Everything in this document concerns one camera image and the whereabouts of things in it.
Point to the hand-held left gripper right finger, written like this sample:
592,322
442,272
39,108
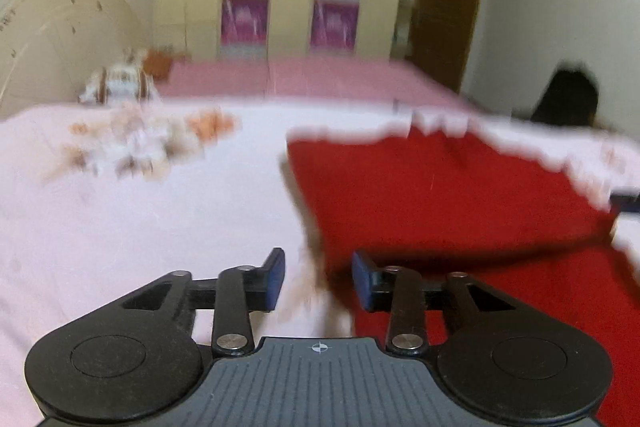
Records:
362,279

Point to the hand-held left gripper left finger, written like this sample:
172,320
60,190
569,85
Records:
272,279

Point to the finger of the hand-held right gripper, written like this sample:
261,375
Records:
626,202

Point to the red knit garment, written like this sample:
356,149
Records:
450,207

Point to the dark rounded object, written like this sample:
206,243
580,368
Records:
567,99

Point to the white floral bedsheet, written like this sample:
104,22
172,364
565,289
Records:
125,232

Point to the pink bedspread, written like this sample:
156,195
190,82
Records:
300,79

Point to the orange striped pillow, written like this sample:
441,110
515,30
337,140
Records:
160,63

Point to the white brown patterned pillow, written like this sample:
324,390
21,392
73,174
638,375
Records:
117,82

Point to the brown wooden door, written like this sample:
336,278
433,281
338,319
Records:
445,7

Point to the cream round headboard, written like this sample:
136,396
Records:
55,37

